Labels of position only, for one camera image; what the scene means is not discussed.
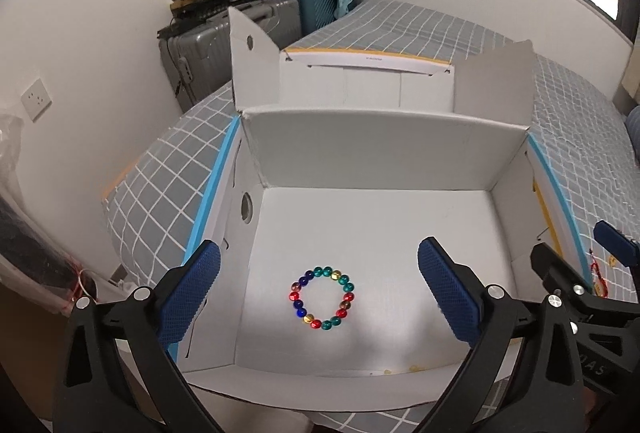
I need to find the grey suitcase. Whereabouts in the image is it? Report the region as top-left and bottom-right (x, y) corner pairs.
(159, 0), (303, 114)

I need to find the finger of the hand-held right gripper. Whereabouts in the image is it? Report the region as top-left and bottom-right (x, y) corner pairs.
(531, 243), (598, 309)
(595, 220), (640, 271)

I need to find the white wall socket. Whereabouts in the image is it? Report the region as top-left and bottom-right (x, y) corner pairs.
(22, 79), (52, 121)

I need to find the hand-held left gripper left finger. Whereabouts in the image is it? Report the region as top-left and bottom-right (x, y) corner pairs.
(52, 239), (226, 433)

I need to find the beige curtain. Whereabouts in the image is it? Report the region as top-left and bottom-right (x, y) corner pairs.
(612, 58), (640, 114)

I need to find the white cardboard box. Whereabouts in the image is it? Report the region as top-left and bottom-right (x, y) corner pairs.
(167, 7), (593, 406)

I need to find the black flat device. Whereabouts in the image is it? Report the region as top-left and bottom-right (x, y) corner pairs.
(157, 10), (233, 38)

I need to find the blue striped cloth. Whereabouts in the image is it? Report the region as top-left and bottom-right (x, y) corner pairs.
(625, 105), (640, 148)

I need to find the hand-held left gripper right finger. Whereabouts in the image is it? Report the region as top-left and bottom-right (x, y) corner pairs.
(415, 237), (588, 433)

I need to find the clear plastic bag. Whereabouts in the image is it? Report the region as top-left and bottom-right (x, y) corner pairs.
(0, 113), (101, 314)

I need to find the red string bracelet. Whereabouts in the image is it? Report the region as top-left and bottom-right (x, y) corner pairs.
(590, 250), (618, 299)

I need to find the multicolour bead bracelet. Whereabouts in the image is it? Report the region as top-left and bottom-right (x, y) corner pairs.
(288, 265), (357, 331)

